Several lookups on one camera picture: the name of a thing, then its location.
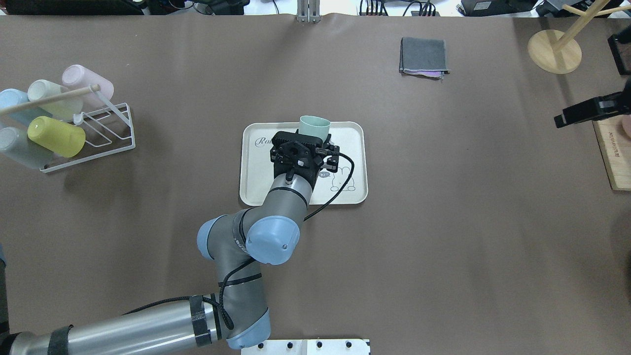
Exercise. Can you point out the folded grey cloth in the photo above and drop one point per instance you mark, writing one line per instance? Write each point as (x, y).
(423, 57)

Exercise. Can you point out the green plastic cup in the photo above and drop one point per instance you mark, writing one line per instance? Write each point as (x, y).
(314, 126)

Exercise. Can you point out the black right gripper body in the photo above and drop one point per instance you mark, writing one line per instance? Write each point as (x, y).
(602, 108)

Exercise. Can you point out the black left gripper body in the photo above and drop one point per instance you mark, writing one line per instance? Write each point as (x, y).
(331, 159)

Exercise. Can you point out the grey plastic cup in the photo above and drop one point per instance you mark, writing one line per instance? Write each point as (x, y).
(16, 145)

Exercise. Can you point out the cream plastic cup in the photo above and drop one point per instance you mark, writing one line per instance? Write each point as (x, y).
(63, 110)

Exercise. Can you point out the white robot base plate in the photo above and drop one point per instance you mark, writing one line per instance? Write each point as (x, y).
(341, 346)

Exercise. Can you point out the aluminium frame post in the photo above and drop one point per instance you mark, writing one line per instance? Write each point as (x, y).
(308, 11)

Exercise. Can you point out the wooden mug tree stand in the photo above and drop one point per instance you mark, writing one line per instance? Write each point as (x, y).
(558, 52)

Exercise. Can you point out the bamboo cutting board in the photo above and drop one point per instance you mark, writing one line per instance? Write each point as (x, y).
(614, 139)

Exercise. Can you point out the yellow plastic cup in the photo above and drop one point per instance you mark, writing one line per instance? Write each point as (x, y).
(62, 138)

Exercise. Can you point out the white wire cup rack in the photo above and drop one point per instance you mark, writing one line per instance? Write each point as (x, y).
(109, 129)

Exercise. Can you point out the pink plastic cup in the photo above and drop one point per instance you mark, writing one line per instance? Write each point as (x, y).
(77, 76)

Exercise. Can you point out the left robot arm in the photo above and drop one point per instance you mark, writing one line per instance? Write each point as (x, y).
(238, 244)

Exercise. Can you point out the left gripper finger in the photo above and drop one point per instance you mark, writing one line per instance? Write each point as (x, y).
(331, 162)

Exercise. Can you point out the black framed tray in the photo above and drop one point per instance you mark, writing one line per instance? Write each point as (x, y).
(620, 46)

